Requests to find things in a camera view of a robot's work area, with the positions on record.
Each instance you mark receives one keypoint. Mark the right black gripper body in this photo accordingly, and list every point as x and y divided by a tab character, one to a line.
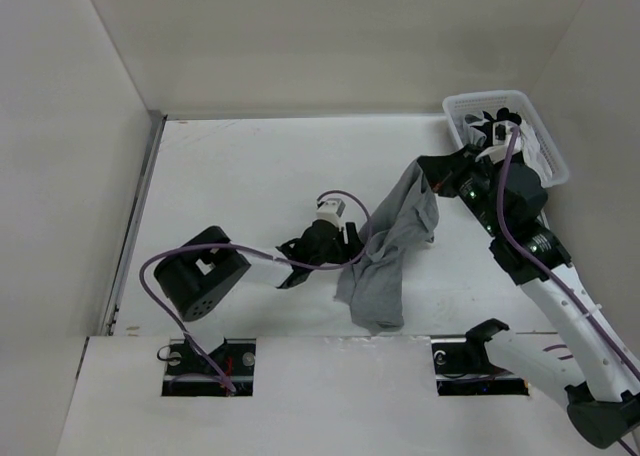
474	186

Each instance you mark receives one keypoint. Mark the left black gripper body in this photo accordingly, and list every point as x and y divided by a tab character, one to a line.
335	254

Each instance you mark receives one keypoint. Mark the grey tank top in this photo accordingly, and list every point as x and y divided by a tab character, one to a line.
403	222

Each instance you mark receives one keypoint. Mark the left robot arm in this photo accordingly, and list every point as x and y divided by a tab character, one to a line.
197	276

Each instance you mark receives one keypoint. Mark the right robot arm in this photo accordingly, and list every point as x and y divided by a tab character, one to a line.
598	386

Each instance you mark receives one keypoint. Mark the white tank top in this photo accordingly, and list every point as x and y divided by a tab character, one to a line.
532	152

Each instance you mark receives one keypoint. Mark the black tank top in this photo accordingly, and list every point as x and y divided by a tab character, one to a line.
503	114

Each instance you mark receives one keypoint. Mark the light grey garment in basket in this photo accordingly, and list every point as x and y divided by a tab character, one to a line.
476	128

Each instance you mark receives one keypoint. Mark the white plastic basket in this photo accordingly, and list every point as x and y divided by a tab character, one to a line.
457	106

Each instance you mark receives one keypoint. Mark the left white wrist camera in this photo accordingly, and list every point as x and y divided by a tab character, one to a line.
331	210

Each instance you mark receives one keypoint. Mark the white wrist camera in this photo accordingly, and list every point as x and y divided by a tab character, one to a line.
331	210
505	139

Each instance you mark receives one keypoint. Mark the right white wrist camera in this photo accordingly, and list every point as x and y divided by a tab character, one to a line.
505	139

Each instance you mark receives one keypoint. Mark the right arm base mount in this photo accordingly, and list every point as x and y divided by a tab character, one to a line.
462	370

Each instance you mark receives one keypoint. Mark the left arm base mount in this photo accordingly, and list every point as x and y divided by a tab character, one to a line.
188	374

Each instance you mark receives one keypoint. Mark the metal table edge rail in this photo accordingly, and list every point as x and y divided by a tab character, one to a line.
114	296

